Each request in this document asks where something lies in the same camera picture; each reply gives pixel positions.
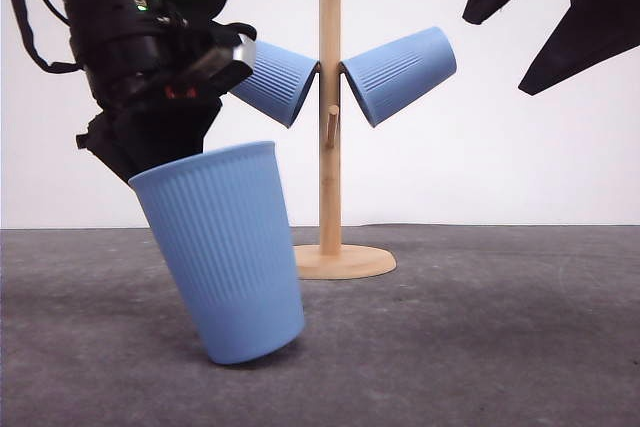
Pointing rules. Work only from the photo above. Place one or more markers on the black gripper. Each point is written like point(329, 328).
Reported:
point(152, 80)

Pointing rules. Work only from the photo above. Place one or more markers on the wooden mug tree stand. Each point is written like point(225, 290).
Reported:
point(332, 259)

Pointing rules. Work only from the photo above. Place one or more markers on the blue cup image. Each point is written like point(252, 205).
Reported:
point(279, 83)
point(390, 74)

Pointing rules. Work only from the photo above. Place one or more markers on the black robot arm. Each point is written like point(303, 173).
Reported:
point(87, 16)

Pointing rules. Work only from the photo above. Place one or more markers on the blue ribbed cup front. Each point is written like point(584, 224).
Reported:
point(222, 223)

